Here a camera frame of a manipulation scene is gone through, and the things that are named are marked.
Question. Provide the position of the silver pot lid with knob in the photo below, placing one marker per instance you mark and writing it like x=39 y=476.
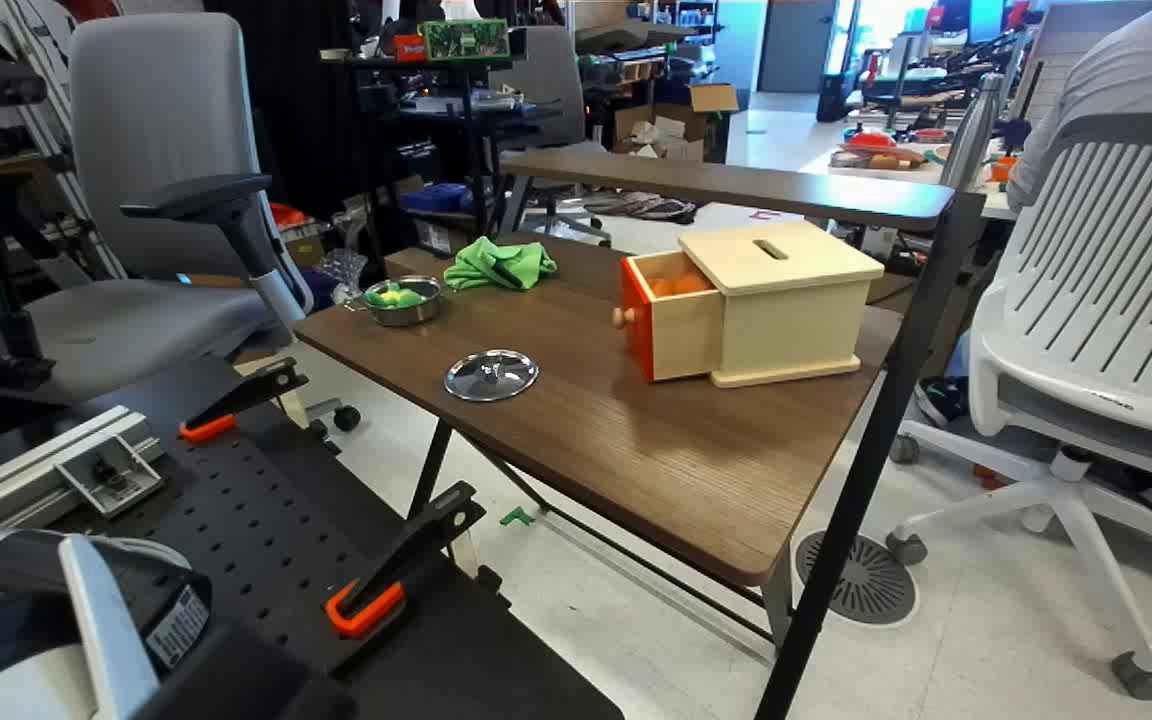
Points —
x=492 y=372

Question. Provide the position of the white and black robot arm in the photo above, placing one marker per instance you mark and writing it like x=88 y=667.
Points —
x=17 y=614

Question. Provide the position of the small silver pot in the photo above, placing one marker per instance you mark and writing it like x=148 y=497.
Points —
x=417 y=312

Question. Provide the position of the red-orange wooden drawer with knob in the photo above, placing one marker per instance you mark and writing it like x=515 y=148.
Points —
x=640 y=323

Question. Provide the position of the crumpled green cloth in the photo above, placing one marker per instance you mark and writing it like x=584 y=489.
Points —
x=502 y=261

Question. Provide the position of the small green tape piece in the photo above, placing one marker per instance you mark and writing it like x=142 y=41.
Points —
x=517 y=517

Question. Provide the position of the green toy vegetable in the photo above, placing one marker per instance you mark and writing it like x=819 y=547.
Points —
x=397 y=298

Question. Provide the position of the light wooden slotted box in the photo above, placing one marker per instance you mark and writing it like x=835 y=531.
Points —
x=788 y=312

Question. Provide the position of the dark long bench table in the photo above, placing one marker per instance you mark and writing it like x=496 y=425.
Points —
x=738 y=185

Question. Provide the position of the black cluttered storage shelf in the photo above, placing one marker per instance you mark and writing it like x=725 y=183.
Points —
x=456 y=120

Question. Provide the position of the brown cardboard box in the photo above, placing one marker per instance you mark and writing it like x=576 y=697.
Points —
x=712 y=96

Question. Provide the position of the black perforated mounting board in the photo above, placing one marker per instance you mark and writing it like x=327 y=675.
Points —
x=256 y=521

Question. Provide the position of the round floor grate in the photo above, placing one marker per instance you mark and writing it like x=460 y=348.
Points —
x=868 y=582

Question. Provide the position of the grey office chair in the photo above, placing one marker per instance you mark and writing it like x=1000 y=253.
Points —
x=161 y=134

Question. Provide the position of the white slatted office chair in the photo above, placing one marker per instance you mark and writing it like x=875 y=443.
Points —
x=1109 y=292

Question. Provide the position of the grey garment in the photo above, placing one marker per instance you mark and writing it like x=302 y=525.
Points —
x=1109 y=81

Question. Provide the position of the aluminium extrusion rail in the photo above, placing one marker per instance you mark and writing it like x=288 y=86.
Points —
x=31 y=466

